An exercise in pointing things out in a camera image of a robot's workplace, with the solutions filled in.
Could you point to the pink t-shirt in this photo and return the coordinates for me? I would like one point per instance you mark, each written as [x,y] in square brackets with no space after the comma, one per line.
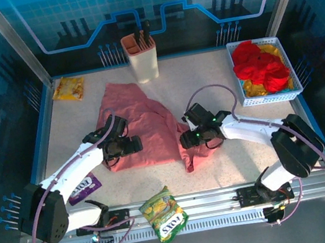
[149,120]

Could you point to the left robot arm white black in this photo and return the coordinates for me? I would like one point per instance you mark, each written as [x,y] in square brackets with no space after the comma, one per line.
[72,165]

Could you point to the purple candy bag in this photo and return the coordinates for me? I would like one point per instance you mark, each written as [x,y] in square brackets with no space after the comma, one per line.
[86,187]

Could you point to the yellow t-shirt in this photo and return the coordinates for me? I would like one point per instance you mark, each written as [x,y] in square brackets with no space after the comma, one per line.
[254,88]

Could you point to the green candy bag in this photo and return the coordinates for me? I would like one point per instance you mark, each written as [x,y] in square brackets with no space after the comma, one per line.
[163,212]

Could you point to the beige knife block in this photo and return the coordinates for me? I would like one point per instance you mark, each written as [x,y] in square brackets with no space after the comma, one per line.
[143,65]

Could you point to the white plastic mesh basket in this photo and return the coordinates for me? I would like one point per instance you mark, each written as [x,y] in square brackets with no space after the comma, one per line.
[272,98]

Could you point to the yellow snack bag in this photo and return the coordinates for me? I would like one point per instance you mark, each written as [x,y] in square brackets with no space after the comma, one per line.
[68,89]

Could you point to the red t-shirt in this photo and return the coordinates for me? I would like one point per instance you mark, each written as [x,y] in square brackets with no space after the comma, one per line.
[261,66]

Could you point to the teal t-shirt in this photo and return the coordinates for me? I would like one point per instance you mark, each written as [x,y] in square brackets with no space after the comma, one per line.
[286,91]

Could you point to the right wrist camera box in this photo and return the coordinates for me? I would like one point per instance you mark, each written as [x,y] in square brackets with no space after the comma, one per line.
[197,115]

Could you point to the aluminium frame rail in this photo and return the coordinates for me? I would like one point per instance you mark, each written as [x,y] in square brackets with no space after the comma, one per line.
[208,201]

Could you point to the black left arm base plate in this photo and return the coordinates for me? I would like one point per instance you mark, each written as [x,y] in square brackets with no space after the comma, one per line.
[121,218]

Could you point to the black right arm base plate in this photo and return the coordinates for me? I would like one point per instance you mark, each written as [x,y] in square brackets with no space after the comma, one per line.
[248,196]

